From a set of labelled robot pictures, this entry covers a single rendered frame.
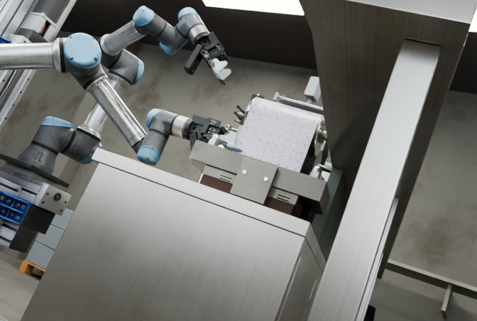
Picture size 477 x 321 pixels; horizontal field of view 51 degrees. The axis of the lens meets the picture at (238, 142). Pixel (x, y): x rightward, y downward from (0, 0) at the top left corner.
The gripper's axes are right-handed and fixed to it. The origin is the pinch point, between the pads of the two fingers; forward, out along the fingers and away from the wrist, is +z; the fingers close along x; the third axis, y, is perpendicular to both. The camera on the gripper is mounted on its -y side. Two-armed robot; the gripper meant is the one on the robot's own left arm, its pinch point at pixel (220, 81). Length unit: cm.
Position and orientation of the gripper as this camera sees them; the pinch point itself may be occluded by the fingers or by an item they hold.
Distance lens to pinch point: 182.1
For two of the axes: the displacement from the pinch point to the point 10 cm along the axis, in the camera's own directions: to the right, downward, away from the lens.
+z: 4.5, 7.8, -4.3
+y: 8.6, -5.0, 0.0
